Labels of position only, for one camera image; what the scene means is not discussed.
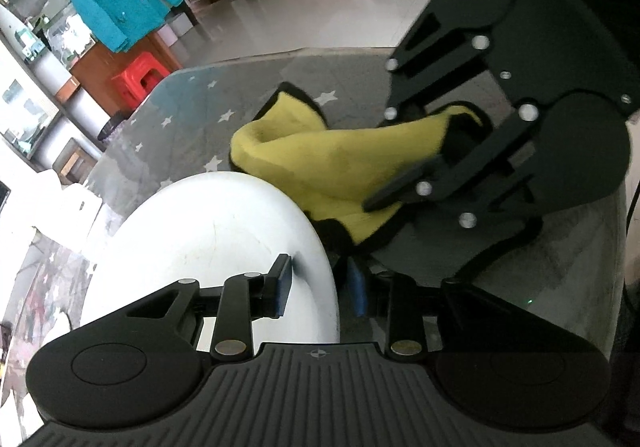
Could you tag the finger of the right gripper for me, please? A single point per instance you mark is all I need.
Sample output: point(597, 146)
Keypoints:
point(445, 47)
point(545, 157)

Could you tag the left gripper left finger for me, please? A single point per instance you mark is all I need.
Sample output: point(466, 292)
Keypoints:
point(241, 300)

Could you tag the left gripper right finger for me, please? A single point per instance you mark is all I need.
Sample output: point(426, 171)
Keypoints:
point(395, 299)

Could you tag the large white bowl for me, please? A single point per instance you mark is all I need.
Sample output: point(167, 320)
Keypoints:
point(212, 226)

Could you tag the yellow grey microfiber cloth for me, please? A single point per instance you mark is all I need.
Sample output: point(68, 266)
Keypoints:
point(329, 172)

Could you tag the white patterned towel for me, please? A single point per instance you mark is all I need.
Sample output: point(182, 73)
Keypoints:
point(46, 302)

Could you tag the small wooden stool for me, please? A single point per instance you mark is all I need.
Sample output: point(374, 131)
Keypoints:
point(74, 164)

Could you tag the dark waste basket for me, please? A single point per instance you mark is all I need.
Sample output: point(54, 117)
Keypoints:
point(112, 125)

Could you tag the red plastic stool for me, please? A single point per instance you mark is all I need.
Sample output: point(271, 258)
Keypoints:
point(138, 80)

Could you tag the glass display cabinet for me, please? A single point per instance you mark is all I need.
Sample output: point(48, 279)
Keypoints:
point(40, 98)

